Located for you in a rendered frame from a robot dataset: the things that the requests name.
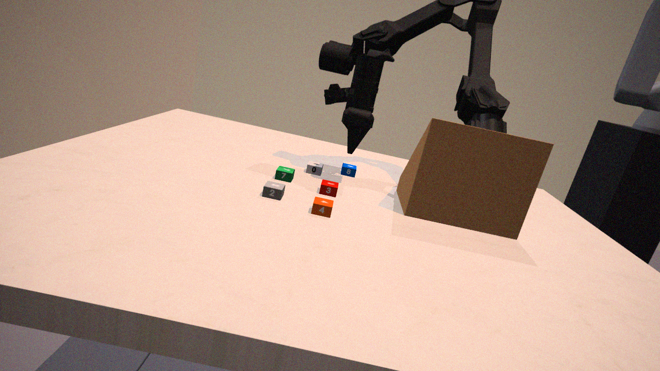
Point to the red block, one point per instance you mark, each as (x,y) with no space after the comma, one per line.
(328,188)

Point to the green block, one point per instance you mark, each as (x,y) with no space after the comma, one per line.
(284,174)

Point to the blue block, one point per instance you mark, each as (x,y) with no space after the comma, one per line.
(348,170)

